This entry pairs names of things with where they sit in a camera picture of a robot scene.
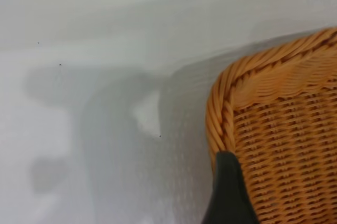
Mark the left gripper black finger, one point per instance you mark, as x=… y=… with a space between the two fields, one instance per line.
x=229 y=192

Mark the orange woven wicker basket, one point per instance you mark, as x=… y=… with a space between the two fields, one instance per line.
x=284 y=134

